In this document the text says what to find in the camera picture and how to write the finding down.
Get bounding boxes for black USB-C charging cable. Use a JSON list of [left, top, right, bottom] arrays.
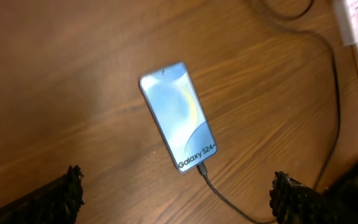
[[196, 0, 342, 224]]

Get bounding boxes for blue Samsung Galaxy smartphone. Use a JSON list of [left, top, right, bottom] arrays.
[[139, 62, 218, 173]]

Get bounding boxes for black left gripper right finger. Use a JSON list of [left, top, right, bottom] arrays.
[[270, 171, 358, 224]]

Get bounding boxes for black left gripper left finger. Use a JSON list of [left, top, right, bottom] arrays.
[[0, 166, 85, 224]]

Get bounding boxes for white power extension strip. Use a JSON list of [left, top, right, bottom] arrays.
[[332, 0, 358, 46]]

